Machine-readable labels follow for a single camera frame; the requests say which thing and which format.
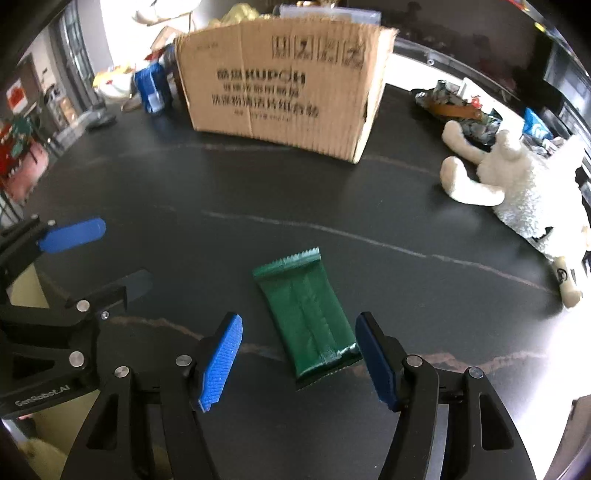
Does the white plush toy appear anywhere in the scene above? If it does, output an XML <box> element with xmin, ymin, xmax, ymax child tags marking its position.
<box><xmin>438</xmin><ymin>122</ymin><xmax>591</xmax><ymax>309</ymax></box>

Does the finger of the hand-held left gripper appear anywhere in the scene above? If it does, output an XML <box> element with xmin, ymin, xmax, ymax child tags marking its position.
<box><xmin>0</xmin><ymin>270</ymin><xmax>154</xmax><ymax>343</ymax></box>
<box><xmin>0</xmin><ymin>217</ymin><xmax>107</xmax><ymax>287</ymax></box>

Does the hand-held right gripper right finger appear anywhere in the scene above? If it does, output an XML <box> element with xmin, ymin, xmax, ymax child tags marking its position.
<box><xmin>355</xmin><ymin>311</ymin><xmax>539</xmax><ymax>480</ymax></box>

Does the brown basket of packets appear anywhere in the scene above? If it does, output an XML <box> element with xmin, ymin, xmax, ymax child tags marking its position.
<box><xmin>413</xmin><ymin>79</ymin><xmax>502</xmax><ymax>151</ymax></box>

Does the white bowl of snacks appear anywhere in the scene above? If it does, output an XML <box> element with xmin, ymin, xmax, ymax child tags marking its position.
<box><xmin>92</xmin><ymin>67</ymin><xmax>137</xmax><ymax>100</ymax></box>

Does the white goose figurine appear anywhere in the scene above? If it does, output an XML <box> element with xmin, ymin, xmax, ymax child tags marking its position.
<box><xmin>131</xmin><ymin>0</ymin><xmax>204</xmax><ymax>24</ymax></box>

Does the black cabinet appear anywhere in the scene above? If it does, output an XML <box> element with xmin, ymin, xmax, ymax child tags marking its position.
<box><xmin>531</xmin><ymin>23</ymin><xmax>591</xmax><ymax>139</ymax></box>

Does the brown cardboard box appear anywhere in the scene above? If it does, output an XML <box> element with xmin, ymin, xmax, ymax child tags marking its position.
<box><xmin>173</xmin><ymin>21</ymin><xmax>399</xmax><ymax>163</ymax></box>

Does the blue drink can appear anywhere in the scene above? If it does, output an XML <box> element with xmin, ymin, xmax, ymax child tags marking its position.
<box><xmin>134</xmin><ymin>62</ymin><xmax>174</xmax><ymax>115</ymax></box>

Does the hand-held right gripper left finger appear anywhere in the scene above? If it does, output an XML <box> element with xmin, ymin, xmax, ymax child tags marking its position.
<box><xmin>60</xmin><ymin>312</ymin><xmax>244</xmax><ymax>480</ymax></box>

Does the gold snack bag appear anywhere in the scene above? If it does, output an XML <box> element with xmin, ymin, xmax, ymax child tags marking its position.
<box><xmin>208</xmin><ymin>2</ymin><xmax>262</xmax><ymax>26</ymax></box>

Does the green snack packet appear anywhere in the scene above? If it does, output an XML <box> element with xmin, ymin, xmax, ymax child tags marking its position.
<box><xmin>252</xmin><ymin>247</ymin><xmax>363</xmax><ymax>393</ymax></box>

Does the red chair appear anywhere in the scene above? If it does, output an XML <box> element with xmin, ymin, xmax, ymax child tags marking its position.
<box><xmin>0</xmin><ymin>117</ymin><xmax>49</xmax><ymax>204</ymax></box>

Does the clear plastic bag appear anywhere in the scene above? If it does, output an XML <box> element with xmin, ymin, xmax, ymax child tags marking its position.
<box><xmin>279</xmin><ymin>4</ymin><xmax>383</xmax><ymax>26</ymax></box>

